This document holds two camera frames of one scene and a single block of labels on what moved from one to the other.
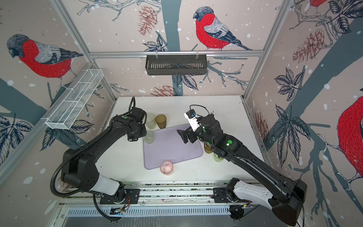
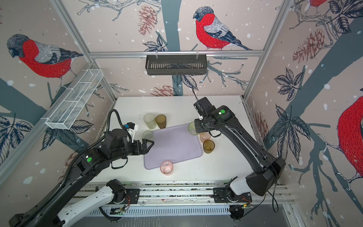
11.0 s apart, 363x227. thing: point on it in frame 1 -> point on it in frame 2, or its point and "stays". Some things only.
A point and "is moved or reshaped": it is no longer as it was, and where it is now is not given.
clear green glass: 217,159 is moved or reshaped
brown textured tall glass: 161,121 stays
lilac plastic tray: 168,144 stays
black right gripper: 191,133 -> 198,129
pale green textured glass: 149,137 stays
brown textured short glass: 208,148 stays
